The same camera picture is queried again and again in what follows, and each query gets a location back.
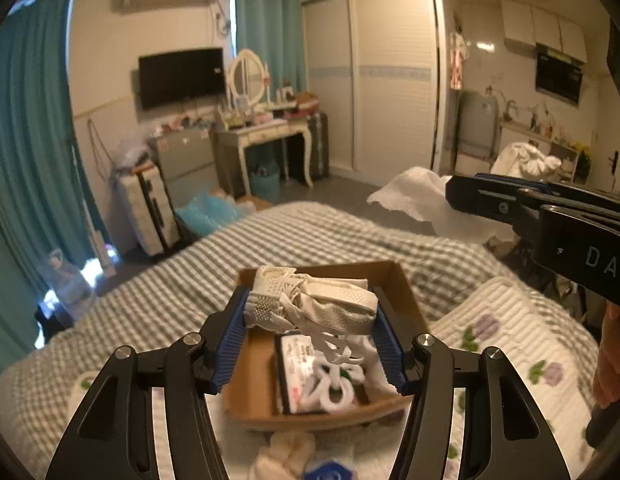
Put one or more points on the teal window curtain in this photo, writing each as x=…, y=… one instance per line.
x=45, y=198

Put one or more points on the white green chenille knot toy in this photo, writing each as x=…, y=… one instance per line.
x=330, y=387

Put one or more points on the white oval vanity mirror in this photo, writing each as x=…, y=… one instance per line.
x=245, y=79

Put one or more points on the clear water jug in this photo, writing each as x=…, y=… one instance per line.
x=72, y=291

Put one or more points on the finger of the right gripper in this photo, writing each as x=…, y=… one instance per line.
x=495, y=201
x=567, y=190

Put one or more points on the white suitcase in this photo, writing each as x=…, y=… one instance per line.
x=148, y=208

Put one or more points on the white sliding wardrobe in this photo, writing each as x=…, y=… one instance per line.
x=379, y=68

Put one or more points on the white floral quilt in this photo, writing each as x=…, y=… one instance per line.
x=111, y=433

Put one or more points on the grey washing machine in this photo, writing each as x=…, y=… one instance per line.
x=477, y=125

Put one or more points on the cream knotted towel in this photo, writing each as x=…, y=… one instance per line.
x=285, y=457

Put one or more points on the white plush cloth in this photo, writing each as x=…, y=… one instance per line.
x=420, y=193

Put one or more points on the grey small fridge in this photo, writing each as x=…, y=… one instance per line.
x=186, y=162

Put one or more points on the black wall television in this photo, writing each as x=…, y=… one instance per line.
x=177, y=76

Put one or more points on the brown cardboard box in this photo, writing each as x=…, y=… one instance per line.
x=266, y=388

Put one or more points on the white clothes pile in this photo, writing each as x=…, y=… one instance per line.
x=525, y=161

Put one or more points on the person's hand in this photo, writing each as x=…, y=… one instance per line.
x=606, y=382

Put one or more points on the black range hood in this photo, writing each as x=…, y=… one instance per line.
x=557, y=78

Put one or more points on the light blue plastic bag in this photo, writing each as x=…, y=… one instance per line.
x=207, y=213

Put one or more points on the small white mesh shoe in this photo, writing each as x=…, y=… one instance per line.
x=338, y=314

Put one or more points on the teal bucket under desk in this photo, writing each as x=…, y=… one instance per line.
x=264, y=181

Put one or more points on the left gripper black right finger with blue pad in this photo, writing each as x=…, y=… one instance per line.
x=505, y=435

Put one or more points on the teal middle curtain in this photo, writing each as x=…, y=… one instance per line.
x=273, y=29

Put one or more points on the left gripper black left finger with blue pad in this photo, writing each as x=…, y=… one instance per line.
x=111, y=435

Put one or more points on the white upper cabinets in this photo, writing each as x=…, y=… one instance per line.
x=528, y=29

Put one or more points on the blue tissue pack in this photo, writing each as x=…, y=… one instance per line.
x=330, y=469

